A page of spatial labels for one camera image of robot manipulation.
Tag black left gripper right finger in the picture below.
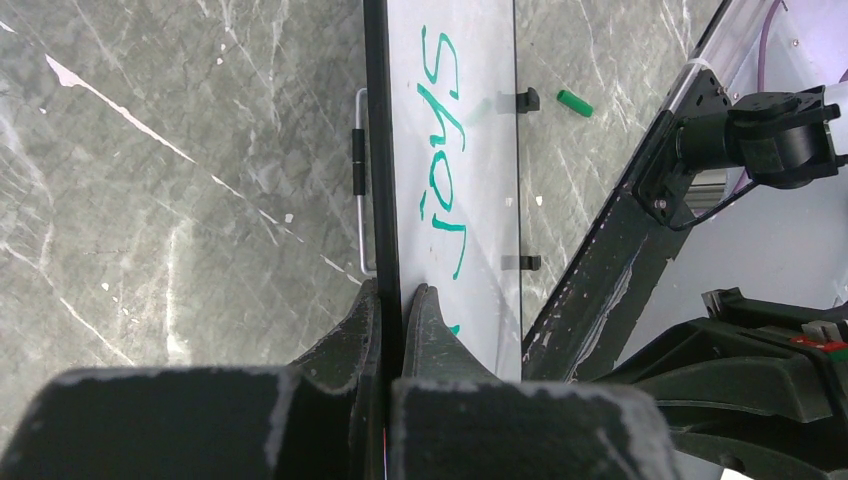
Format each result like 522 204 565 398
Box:
389 284 680 479

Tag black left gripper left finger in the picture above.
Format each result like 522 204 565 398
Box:
1 281 385 479

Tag green marker cap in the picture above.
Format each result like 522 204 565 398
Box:
556 90 594 118

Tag white whiteboard black frame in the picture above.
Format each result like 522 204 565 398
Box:
352 0 542 382

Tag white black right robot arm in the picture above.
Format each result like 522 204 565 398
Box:
604 83 847 479

